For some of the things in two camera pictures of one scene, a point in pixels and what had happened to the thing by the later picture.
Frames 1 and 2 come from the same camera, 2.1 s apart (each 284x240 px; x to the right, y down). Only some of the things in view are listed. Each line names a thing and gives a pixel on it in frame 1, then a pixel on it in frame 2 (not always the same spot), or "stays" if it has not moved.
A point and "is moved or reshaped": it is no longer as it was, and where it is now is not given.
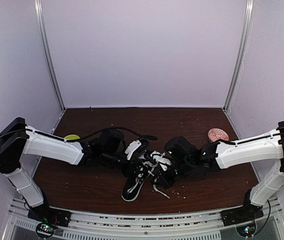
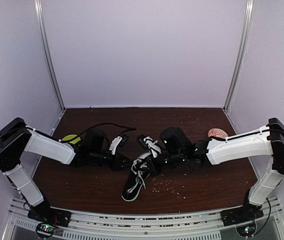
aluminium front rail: (199, 225) stays
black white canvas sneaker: (141, 171) stays
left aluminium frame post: (38, 7) stays
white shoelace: (153, 165) is moved or reshaped
